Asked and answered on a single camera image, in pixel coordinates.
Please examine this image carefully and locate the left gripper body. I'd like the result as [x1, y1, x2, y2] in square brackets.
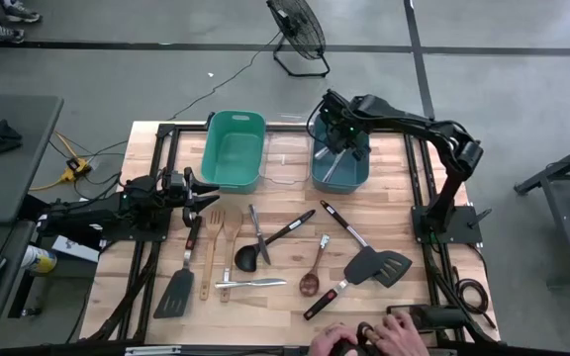
[161, 168, 191, 214]

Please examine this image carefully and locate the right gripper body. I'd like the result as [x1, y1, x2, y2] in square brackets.
[320, 89, 365, 149]

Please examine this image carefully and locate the light wooden slotted spoon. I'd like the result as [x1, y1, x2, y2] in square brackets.
[199, 208, 227, 302]

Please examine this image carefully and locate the black plastic ladle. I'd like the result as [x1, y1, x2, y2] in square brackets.
[234, 209, 317, 274]

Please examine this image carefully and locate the slotted spatula red-black handle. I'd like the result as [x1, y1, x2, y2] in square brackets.
[152, 216, 203, 320]

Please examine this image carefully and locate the solid spatula red-black handle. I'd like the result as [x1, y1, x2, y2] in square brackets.
[303, 245, 383, 321]

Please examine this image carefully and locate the black slotted turner steel handle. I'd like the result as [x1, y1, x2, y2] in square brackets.
[320, 199, 414, 289]

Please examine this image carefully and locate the small dark wooden spoon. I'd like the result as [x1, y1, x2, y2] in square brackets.
[298, 233, 332, 298]

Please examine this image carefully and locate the blue plastic bin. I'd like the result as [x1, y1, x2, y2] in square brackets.
[309, 113, 371, 195]

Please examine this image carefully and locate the teal plastic bin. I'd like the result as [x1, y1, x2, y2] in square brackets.
[200, 109, 267, 195]

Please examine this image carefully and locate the clear plastic bin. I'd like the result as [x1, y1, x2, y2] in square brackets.
[262, 114, 316, 185]

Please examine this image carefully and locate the yellow power strip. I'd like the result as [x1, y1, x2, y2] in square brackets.
[64, 156, 93, 183]

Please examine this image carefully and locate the black floor fan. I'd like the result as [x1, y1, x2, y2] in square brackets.
[265, 0, 333, 79]

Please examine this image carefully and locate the white booklet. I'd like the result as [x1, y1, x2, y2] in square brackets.
[50, 233, 102, 264]

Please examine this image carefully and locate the yellow white can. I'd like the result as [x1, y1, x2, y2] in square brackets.
[19, 243, 59, 275]

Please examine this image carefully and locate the grey side table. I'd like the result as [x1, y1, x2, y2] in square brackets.
[0, 93, 65, 226]

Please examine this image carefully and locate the black handheld controller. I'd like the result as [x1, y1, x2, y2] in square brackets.
[333, 320, 383, 356]

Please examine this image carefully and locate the black wedge-shaped part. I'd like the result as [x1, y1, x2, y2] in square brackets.
[0, 118, 24, 154]

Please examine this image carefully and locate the person's hand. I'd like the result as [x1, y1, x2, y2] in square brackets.
[307, 321, 361, 356]
[363, 311, 431, 356]

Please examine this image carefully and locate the grey desk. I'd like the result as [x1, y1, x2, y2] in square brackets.
[0, 220, 37, 350]

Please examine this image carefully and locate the black metal stand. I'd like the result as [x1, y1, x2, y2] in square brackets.
[514, 135, 570, 304]

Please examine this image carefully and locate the person's shoe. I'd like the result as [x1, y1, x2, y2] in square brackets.
[0, 0, 44, 25]
[0, 23, 26, 45]

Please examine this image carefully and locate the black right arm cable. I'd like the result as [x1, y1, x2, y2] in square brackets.
[306, 96, 333, 145]

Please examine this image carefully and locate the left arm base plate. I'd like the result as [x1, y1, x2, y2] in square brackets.
[100, 205, 173, 243]

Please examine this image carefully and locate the black fan power cable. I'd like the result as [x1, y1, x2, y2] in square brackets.
[164, 30, 283, 123]

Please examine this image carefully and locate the yellow floor cable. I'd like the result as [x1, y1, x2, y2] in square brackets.
[28, 131, 93, 193]

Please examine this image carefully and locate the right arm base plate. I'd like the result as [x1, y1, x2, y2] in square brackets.
[411, 205, 493, 244]

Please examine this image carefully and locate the steel edge bracket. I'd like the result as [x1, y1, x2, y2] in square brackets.
[124, 345, 183, 356]

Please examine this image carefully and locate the black coiled cable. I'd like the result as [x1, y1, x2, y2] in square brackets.
[454, 266, 498, 331]

